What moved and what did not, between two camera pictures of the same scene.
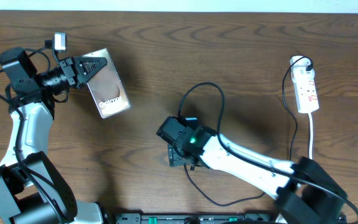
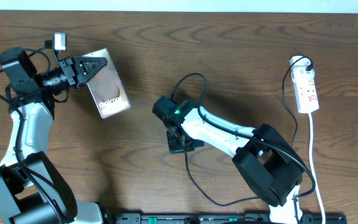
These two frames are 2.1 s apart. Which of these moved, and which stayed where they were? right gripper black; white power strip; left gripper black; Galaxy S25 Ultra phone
Moved: right gripper black
Stayed: Galaxy S25 Ultra phone; left gripper black; white power strip
